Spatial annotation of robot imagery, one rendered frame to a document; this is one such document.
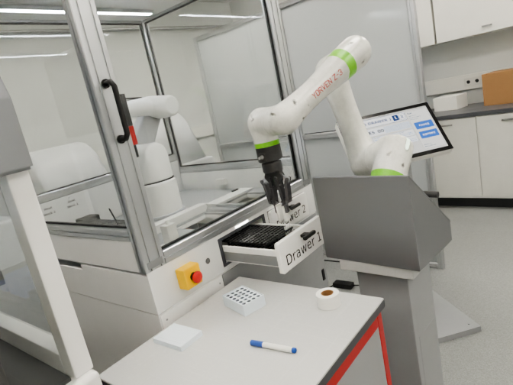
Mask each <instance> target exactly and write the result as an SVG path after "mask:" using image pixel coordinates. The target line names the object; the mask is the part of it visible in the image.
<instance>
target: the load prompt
mask: <svg viewBox="0 0 513 385"><path fill-rule="evenodd" d="M404 120H407V117H406V115H405V113H404V112H400V113H397V114H393V115H387V116H383V117H379V118H373V119H370V120H365V121H363V122H364V124H365V126H366V128H373V127H377V126H380V125H387V124H390V123H394V122H397V121H404Z"/></svg>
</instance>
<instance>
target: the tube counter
mask: <svg viewBox="0 0 513 385"><path fill-rule="evenodd" d="M407 128H412V126H411V124H410V123H409V121H405V122H401V123H398V124H393V125H388V126H384V127H381V128H376V130H377V132H378V134H379V135H381V134H386V133H390V132H393V131H400V130H403V129H407Z"/></svg>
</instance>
